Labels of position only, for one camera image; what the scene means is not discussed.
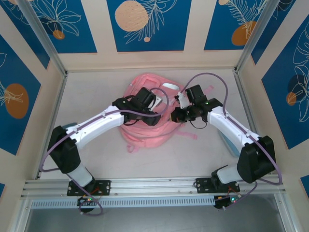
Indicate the small controller board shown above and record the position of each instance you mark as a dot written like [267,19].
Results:
[229,200]
[87,200]

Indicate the aluminium side rail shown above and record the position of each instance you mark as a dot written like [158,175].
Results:
[241,89]
[56,108]

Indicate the grey metal panel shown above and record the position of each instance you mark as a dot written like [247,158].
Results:
[154,220]

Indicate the pink backpack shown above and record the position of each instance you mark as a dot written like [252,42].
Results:
[144,135]

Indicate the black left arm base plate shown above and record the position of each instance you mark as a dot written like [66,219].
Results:
[106,186]

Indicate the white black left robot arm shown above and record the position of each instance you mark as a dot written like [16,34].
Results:
[96,123]

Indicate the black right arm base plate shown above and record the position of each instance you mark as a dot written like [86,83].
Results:
[202,184]

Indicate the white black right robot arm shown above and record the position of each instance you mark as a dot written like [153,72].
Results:
[227,125]

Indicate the aluminium frame post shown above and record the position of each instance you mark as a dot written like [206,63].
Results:
[260,29]
[43,33]

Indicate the light blue pencil case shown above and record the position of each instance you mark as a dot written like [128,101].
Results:
[229,145]

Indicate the small teal pouch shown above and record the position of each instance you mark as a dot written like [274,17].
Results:
[70,125]

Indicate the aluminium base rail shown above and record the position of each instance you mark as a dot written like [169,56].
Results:
[154,186]

